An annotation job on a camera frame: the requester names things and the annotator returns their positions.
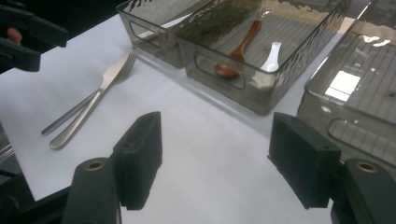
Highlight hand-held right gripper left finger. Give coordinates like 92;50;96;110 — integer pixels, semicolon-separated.
110;111;163;211

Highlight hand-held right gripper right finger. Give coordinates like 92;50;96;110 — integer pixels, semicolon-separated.
267;111;343;210

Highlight smoky clear plastic bin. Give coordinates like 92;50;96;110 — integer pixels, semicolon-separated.
116;0;204;69
176;0;373;116
295;0;396;181

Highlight steel table knife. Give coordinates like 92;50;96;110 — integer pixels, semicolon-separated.
49;49;134;151

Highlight steel fork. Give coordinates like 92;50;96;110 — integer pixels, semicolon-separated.
41;54;137;136

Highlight white ceramic spoon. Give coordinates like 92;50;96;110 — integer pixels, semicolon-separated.
260;41;283;73

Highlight brown wooden spoon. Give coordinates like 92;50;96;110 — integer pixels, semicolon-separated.
214;20;263;78

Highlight white table sheet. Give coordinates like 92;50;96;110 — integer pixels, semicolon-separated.
0;13;344;224

